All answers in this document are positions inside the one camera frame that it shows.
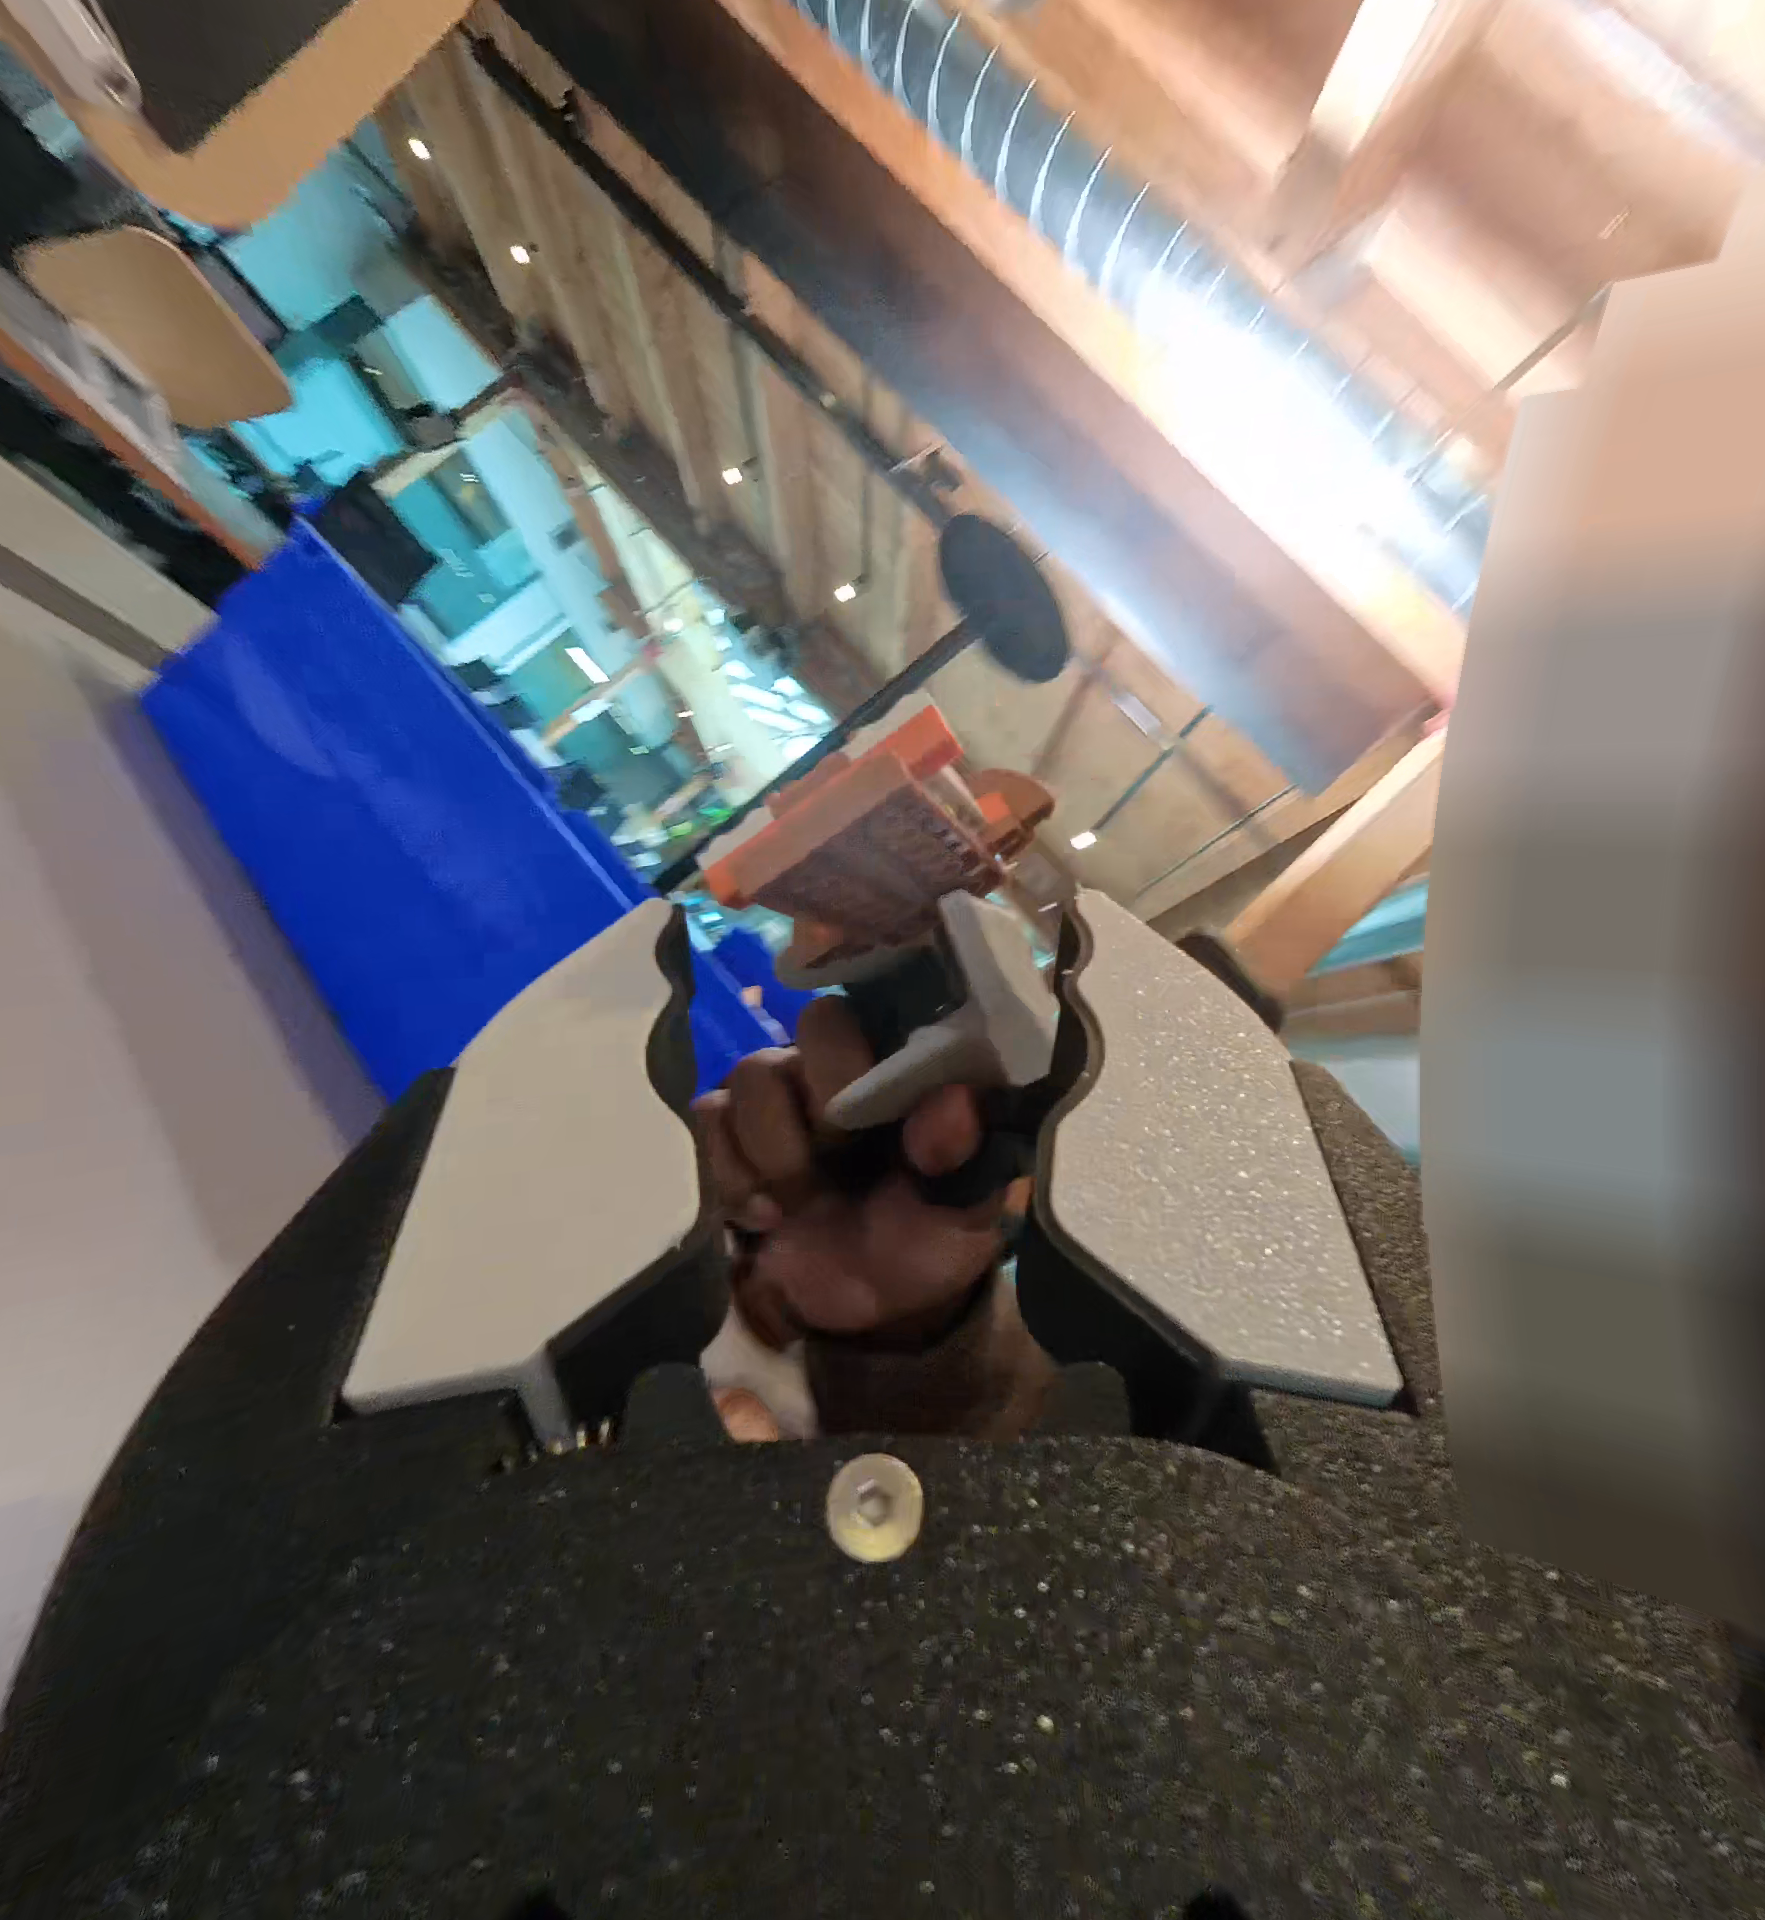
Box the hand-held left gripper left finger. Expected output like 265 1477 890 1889
341 897 715 1420

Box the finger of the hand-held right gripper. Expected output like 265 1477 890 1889
818 893 1061 1131
770 934 948 995

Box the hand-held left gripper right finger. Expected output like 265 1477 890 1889
1029 890 1404 1407

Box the orange lego model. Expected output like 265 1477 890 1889
700 701 1059 965

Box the person's right forearm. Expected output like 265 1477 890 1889
802 1275 1068 1445

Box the person's right hand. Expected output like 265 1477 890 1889
692 995 1029 1352

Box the large blue plastic bin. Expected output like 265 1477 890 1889
141 514 797 1107

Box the wooden chair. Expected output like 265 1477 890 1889
16 225 297 432

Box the silver spiral ventilation duct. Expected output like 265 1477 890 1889
784 0 1496 609

